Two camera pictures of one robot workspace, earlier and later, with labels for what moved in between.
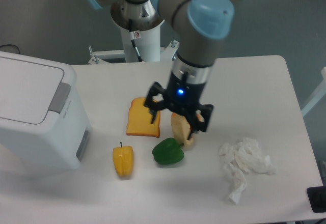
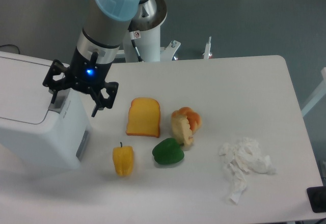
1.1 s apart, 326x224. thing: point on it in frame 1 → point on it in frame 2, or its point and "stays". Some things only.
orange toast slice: [139, 120] stays
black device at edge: [317, 197] stays
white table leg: [319, 94] stays
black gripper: [183, 95] → [86, 74]
